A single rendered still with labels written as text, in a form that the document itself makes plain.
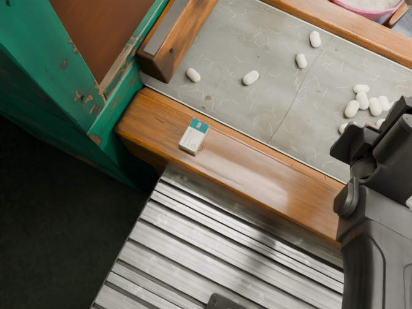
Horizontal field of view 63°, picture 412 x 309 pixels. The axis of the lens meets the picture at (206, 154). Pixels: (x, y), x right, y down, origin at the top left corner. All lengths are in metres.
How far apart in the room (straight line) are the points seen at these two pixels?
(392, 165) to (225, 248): 0.38
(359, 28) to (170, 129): 0.46
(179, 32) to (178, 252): 0.42
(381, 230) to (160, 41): 0.44
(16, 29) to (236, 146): 0.41
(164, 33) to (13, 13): 0.31
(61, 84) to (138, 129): 0.23
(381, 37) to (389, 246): 0.54
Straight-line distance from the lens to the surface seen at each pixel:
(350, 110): 0.73
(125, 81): 0.63
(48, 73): 0.44
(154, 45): 0.61
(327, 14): 0.82
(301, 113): 0.72
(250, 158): 0.63
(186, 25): 0.66
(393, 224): 0.42
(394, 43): 0.84
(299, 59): 0.75
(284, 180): 0.64
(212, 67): 0.73
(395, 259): 0.39
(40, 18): 0.40
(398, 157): 0.44
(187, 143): 0.61
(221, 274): 0.71
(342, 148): 0.57
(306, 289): 0.74
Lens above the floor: 1.37
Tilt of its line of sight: 75 degrees down
